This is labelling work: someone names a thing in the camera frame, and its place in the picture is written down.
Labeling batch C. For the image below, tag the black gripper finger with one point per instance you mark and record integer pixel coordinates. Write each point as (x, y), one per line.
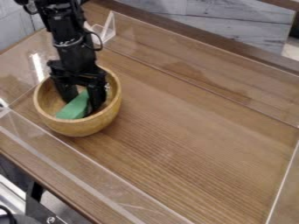
(96, 95)
(66, 91)

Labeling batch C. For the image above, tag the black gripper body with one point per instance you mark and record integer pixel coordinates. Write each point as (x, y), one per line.
(74, 67)

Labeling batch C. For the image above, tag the brown wooden bowl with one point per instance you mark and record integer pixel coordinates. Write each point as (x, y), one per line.
(48, 104)

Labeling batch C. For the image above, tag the green rectangular block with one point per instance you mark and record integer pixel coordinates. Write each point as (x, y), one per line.
(76, 109)

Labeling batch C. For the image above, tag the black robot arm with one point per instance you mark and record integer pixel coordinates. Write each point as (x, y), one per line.
(62, 19)

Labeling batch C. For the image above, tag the clear acrylic corner bracket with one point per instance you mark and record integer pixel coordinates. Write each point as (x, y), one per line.
(102, 32)

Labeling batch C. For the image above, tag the clear acrylic tray wall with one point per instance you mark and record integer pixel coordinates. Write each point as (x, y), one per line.
(202, 143)

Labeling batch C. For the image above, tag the black table leg bracket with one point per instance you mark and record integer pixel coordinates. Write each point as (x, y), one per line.
(34, 209)

